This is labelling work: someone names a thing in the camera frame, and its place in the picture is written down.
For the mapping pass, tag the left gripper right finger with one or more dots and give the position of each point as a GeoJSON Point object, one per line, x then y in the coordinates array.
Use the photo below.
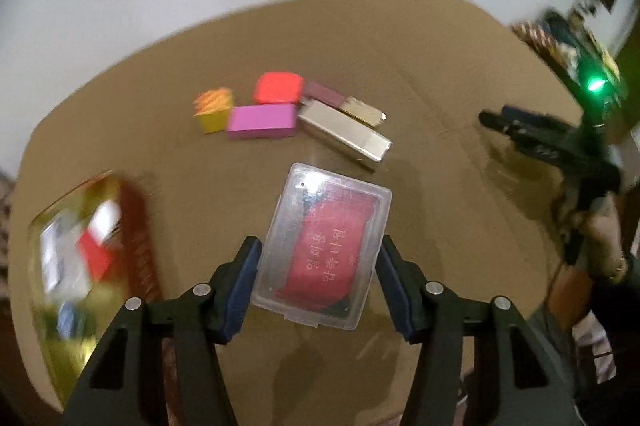
{"type": "Point", "coordinates": [514, 382]}

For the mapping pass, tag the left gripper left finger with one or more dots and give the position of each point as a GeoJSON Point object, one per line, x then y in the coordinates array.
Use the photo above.
{"type": "Point", "coordinates": [156, 364]}

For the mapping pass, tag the blue patterned ball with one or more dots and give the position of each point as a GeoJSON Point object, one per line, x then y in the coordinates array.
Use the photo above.
{"type": "Point", "coordinates": [67, 321]}

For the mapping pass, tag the red wooden block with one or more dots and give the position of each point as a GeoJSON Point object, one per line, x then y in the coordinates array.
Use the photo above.
{"type": "Point", "coordinates": [98, 258]}

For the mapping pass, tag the gold and red lipstick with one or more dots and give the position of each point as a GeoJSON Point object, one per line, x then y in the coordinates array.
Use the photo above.
{"type": "Point", "coordinates": [351, 106]}

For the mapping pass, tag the clear plastic case red card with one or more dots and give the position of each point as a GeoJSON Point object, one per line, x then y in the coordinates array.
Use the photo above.
{"type": "Point", "coordinates": [321, 248]}

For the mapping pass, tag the silver textured lighter case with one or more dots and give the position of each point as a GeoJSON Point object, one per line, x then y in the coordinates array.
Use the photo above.
{"type": "Point", "coordinates": [342, 133]}

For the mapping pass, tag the yellow striped cube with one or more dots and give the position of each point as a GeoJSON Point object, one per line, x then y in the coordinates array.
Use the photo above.
{"type": "Point", "coordinates": [212, 109]}

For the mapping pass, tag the pink rectangular block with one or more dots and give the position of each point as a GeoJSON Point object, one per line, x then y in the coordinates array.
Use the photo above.
{"type": "Point", "coordinates": [262, 121]}

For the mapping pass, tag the red rounded square tape measure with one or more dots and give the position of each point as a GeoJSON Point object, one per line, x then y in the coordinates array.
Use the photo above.
{"type": "Point", "coordinates": [278, 87]}

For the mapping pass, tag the white zigzag cube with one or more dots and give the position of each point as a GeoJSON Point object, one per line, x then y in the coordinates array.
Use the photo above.
{"type": "Point", "coordinates": [104, 221]}

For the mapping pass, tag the person right hand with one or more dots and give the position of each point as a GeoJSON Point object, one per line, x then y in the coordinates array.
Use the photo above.
{"type": "Point", "coordinates": [600, 229]}

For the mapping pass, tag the cluttered side shelf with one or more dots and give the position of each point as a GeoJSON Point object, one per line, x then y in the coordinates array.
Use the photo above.
{"type": "Point", "coordinates": [568, 41]}

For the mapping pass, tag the red gold toffee tin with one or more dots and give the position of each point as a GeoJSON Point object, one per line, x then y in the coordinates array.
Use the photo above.
{"type": "Point", "coordinates": [58, 273]}

